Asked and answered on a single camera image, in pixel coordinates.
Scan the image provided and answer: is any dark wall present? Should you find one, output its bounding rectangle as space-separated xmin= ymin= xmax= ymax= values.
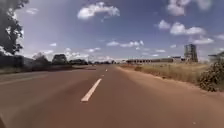
xmin=0 ymin=54 xmax=74 ymax=72

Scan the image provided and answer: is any long low building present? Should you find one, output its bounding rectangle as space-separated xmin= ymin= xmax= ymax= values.
xmin=125 ymin=56 xmax=186 ymax=65

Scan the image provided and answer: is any reddish dirt verge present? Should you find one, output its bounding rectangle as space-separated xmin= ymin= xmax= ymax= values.
xmin=115 ymin=65 xmax=224 ymax=100

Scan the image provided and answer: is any dry grass field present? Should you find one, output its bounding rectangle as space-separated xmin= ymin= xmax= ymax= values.
xmin=118 ymin=62 xmax=224 ymax=93

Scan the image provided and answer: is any row of distant trees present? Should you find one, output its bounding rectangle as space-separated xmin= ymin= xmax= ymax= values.
xmin=32 ymin=52 xmax=116 ymax=66

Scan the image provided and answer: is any tall grey building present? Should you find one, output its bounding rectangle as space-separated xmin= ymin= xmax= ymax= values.
xmin=183 ymin=43 xmax=199 ymax=64

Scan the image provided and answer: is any white dashed centre line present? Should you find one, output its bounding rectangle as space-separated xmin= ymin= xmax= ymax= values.
xmin=80 ymin=68 xmax=109 ymax=103

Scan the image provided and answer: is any tall dark tree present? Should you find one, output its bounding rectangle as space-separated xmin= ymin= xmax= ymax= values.
xmin=0 ymin=0 xmax=30 ymax=56

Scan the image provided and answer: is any green bush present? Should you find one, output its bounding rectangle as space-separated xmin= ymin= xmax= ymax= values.
xmin=198 ymin=60 xmax=224 ymax=93

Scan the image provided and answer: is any brown asphalt road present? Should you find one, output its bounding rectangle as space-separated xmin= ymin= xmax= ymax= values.
xmin=0 ymin=64 xmax=224 ymax=128

